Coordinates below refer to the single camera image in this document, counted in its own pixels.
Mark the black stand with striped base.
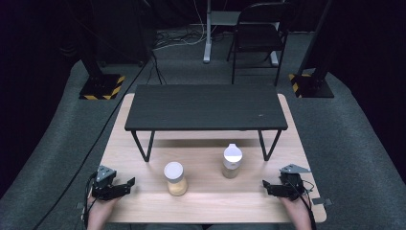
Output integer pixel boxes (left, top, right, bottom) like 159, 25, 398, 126
78, 41, 126, 101
288, 0, 335, 99

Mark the long black floor cable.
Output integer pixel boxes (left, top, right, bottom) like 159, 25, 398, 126
32, 51, 154, 230

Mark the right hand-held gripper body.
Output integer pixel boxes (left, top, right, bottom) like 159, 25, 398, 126
278, 164, 312, 202

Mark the hand-held gripper cable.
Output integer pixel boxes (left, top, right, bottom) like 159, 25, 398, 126
288, 178, 319, 230
81, 172, 99, 230

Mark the black folding chair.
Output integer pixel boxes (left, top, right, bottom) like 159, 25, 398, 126
226, 1, 293, 86

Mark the person's right hand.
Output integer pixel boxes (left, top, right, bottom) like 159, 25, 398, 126
278, 194, 313, 221

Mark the right hand-held gripper cable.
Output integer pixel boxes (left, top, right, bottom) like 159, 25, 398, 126
288, 178, 319, 230

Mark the spout-lid jar with brown powder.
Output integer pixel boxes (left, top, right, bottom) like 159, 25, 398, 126
221, 143, 243, 179

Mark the left hand-held gripper cable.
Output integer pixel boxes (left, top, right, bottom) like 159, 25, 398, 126
81, 172, 99, 230

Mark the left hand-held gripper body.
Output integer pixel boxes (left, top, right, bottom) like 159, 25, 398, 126
90, 165, 118, 201

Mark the person's left hand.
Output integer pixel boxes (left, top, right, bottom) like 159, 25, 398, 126
86, 194, 123, 221

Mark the bundle of floor cables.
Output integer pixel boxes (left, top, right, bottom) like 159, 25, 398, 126
154, 0, 209, 52

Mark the white desk frame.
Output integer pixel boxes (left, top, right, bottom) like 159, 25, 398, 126
203, 0, 282, 67

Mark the black shelf with metal legs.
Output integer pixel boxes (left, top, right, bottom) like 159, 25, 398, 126
124, 83, 289, 163

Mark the wide jar with yellow powder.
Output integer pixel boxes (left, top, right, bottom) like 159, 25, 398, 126
163, 161, 189, 196

